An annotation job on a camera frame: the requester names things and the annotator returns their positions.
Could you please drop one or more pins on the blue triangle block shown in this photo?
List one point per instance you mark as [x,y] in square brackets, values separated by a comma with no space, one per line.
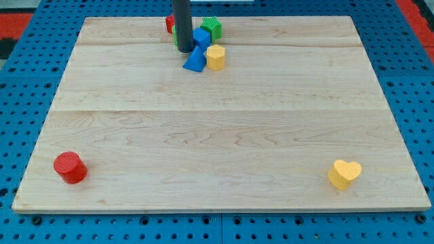
[196,61]

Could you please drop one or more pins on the green block behind rod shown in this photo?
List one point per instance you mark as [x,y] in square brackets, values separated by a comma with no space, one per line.
[174,36]

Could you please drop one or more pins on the blue cube block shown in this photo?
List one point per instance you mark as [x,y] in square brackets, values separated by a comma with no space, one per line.
[201,39]

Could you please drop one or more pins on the red block behind rod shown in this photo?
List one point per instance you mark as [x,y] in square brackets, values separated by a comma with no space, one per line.
[169,22]

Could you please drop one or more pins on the yellow hexagon block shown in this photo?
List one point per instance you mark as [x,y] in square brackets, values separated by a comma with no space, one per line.
[215,56]

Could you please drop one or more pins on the green star block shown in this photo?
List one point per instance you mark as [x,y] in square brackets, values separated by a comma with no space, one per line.
[213,26]

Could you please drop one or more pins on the yellow heart block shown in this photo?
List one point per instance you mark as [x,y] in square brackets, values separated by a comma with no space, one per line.
[342,174]

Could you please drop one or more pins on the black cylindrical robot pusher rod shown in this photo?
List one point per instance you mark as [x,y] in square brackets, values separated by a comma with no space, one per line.
[183,25]

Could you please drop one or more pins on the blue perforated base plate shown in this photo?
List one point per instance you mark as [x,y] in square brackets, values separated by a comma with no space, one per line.
[32,73]

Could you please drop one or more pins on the red cylinder block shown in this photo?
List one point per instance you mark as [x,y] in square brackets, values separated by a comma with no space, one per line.
[69,166]

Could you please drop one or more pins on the light wooden board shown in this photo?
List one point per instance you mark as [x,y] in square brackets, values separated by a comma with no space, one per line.
[260,135]

